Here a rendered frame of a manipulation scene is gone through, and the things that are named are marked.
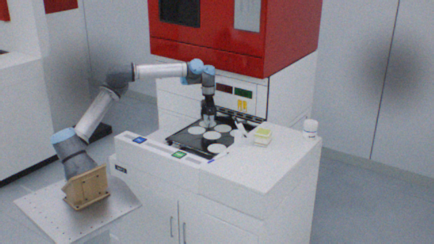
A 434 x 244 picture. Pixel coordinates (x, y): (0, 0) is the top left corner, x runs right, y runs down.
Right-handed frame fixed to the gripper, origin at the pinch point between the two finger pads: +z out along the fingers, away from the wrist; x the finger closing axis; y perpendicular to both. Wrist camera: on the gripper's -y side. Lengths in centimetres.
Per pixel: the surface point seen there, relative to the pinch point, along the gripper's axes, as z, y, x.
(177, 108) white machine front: 3.1, 35.2, 17.2
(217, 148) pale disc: 1.3, -24.9, -2.2
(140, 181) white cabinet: 16, -29, 38
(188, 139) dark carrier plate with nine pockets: 1.4, -12.5, 12.5
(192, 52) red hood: -38.0, 20.4, 7.7
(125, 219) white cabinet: 48, -19, 50
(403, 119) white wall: 37, 74, -165
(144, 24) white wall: -3, 257, 47
